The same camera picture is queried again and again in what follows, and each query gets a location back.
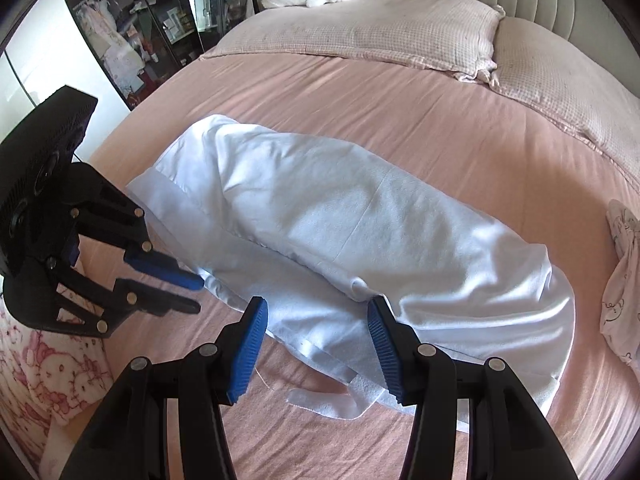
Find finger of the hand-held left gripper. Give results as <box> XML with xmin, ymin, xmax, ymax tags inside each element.
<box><xmin>72</xmin><ymin>164</ymin><xmax>205</xmax><ymax>292</ymax></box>
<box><xmin>30</xmin><ymin>259</ymin><xmax>202</xmax><ymax>337</ymax></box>

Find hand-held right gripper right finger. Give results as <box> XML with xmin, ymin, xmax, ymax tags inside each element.
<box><xmin>367</xmin><ymin>296</ymin><xmax>581</xmax><ymax>480</ymax></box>

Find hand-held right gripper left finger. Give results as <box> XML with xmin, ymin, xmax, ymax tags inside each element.
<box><xmin>60</xmin><ymin>296</ymin><xmax>271</xmax><ymax>480</ymax></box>

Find white navy-trimmed T-shirt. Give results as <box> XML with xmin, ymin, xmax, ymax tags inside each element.
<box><xmin>125</xmin><ymin>114</ymin><xmax>577</xmax><ymax>433</ymax></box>

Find white wardrobe door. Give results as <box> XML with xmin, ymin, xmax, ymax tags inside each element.
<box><xmin>0</xmin><ymin>0</ymin><xmax>132</xmax><ymax>133</ymax></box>

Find person's pink printed pajamas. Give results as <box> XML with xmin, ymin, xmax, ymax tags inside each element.
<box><xmin>0</xmin><ymin>305</ymin><xmax>115</xmax><ymax>461</ymax></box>

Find dark glass display cabinet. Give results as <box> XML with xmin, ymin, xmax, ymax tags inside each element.
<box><xmin>65</xmin><ymin>0</ymin><xmax>262</xmax><ymax>112</ymax></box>

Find pink bed sheet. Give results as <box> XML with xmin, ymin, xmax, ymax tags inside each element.
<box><xmin>40</xmin><ymin>52</ymin><xmax>640</xmax><ymax>480</ymax></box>

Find pink printed garment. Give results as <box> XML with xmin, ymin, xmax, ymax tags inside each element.
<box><xmin>600</xmin><ymin>199</ymin><xmax>640</xmax><ymax>367</ymax></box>

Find beige waffle pillow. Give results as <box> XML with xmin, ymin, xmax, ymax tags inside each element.
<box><xmin>202</xmin><ymin>0</ymin><xmax>507</xmax><ymax>85</ymax></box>
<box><xmin>492</xmin><ymin>16</ymin><xmax>640</xmax><ymax>188</ymax></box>

